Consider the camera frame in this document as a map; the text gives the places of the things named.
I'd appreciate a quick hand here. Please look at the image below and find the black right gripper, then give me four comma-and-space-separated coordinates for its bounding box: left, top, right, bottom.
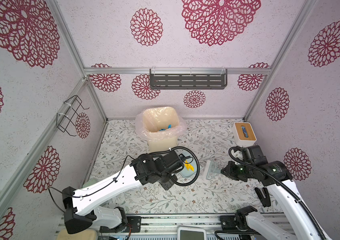
219, 160, 252, 181

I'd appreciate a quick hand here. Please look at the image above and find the yellow paper scrap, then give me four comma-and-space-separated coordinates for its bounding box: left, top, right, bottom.
184, 161, 194, 172

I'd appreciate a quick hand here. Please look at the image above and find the cream trash bin with bag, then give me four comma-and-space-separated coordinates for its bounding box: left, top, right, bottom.
135, 107, 187, 152

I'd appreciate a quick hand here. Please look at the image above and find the blue paper scrap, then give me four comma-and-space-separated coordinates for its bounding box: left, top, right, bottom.
159, 125, 172, 132

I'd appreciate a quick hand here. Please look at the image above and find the pale blue plastic dustpan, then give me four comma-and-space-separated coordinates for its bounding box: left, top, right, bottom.
179, 154, 197, 179

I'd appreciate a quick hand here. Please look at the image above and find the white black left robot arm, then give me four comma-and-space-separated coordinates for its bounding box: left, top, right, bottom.
60, 146, 200, 235

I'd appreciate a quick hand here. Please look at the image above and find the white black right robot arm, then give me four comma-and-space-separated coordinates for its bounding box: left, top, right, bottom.
214, 145, 330, 240

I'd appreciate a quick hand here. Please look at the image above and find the white tissue box wooden lid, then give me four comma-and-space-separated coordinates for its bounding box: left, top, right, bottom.
232, 122, 257, 147

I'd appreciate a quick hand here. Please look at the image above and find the black brush holder stand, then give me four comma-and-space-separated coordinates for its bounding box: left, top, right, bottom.
254, 188, 271, 207

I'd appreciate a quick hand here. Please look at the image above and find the white digital clock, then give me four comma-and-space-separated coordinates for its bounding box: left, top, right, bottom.
177, 226, 207, 240

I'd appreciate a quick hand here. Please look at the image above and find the pale green soap bar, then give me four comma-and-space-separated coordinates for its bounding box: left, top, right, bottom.
83, 179, 99, 188

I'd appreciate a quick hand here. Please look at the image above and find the cream sponge block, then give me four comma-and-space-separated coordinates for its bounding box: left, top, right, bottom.
56, 229, 98, 240

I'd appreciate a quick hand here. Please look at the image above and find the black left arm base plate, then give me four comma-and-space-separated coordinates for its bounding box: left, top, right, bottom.
100, 216, 142, 234

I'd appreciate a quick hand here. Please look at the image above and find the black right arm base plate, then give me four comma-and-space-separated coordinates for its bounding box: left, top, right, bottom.
219, 213, 248, 232

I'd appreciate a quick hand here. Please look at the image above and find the dark grey wall shelf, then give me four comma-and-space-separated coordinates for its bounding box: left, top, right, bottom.
149, 69, 227, 90

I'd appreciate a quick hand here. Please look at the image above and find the black wire wall rack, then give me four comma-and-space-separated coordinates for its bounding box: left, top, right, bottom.
56, 95, 91, 139

